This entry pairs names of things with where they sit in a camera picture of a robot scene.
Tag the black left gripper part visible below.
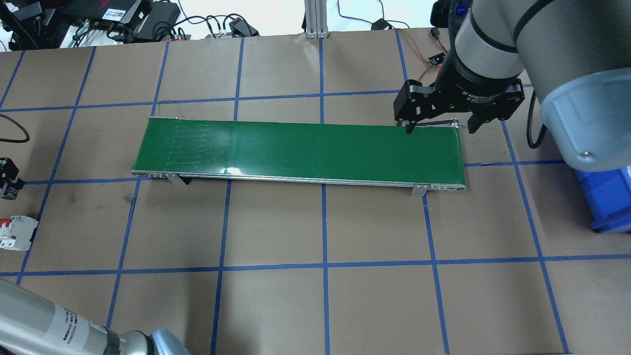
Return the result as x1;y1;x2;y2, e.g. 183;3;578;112
0;157;25;200

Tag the blue plastic bin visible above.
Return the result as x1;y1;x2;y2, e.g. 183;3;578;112
575;167;631;233

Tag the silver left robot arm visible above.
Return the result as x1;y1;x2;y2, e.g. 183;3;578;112
1;117;466;355

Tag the black electronics pile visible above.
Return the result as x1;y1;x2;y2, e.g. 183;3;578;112
1;0;181;50

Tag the aluminium frame post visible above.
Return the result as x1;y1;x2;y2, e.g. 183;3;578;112
304;0;330;39

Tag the green conveyor belt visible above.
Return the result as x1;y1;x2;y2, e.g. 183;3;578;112
131;117;466;196

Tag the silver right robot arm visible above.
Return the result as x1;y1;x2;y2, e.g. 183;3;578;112
393;0;631;172

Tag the white circuit breaker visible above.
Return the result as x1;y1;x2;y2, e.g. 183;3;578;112
0;216;39;251

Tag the black cable on table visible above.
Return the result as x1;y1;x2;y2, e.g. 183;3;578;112
0;114;30;143

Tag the small black circuit module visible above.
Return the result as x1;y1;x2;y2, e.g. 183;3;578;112
427;53;446;68

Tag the black power adapter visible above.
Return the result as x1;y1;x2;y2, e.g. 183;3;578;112
228;18;260;37

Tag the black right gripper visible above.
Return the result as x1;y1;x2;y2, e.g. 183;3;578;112
393;52;525;134

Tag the red black power cable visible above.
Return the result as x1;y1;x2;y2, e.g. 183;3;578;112
397;29;448;82

